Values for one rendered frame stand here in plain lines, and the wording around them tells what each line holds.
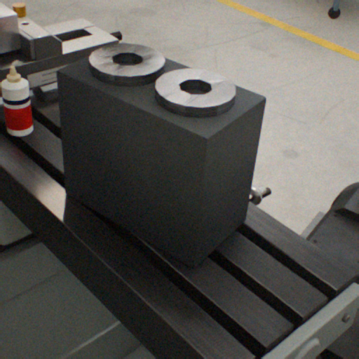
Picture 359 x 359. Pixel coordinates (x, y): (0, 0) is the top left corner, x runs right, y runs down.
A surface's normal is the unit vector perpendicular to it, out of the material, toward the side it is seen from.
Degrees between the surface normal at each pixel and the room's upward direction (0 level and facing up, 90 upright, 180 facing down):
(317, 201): 0
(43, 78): 90
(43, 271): 90
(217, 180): 90
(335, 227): 0
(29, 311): 90
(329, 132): 0
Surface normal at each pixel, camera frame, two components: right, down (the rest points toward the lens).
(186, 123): 0.06, -0.80
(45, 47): 0.64, 0.49
